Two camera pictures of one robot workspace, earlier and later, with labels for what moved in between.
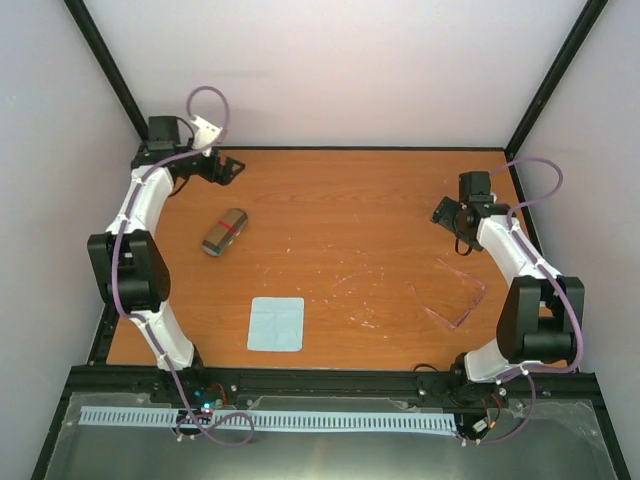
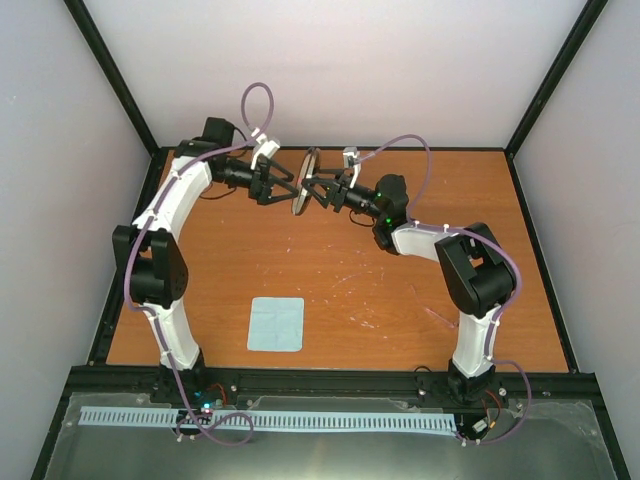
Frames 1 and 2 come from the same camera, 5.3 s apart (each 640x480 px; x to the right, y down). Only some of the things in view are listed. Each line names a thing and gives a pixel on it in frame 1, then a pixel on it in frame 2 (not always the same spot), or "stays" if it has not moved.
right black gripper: x=444 y=213 → x=335 y=188
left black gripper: x=225 y=177 → x=261 y=192
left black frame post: x=84 y=21 stays
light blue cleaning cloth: x=276 y=324 stays
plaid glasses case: x=225 y=232 → x=302 y=195
